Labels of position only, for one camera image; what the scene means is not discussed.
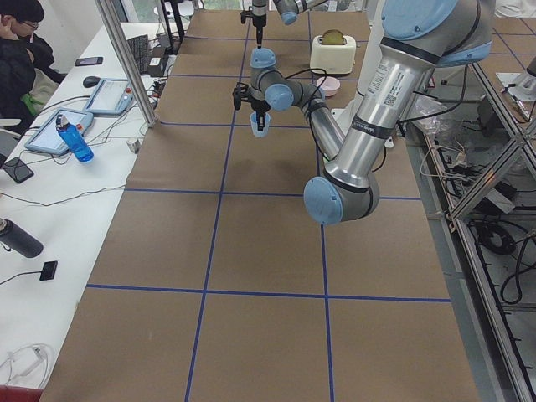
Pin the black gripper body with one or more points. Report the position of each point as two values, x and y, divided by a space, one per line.
260 106
258 19

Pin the light blue cup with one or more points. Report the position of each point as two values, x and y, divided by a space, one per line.
253 126

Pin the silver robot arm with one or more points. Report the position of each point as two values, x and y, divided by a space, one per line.
287 9
347 189

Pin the pink bowl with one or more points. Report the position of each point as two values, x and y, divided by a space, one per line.
328 85

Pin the toast slice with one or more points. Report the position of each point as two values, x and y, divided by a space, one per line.
332 37

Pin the cream toaster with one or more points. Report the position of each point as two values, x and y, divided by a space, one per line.
335 59

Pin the black keyboard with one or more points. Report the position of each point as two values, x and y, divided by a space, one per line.
139 47

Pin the far teach pendant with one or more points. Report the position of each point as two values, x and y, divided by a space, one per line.
110 97

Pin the teach pendant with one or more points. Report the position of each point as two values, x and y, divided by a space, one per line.
110 97
47 140

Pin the black computer mouse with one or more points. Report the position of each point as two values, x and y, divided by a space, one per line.
91 81

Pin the blue water bottle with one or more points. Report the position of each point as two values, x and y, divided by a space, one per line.
73 139

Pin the near teach pendant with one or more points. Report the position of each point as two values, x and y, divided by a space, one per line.
47 140

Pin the seated person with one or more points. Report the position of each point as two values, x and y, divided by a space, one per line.
27 78

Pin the black smartphone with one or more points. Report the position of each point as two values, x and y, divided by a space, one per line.
17 170

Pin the black thermos bottle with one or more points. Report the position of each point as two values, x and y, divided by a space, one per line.
17 239

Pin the aluminium frame post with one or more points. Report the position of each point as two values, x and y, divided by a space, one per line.
118 40

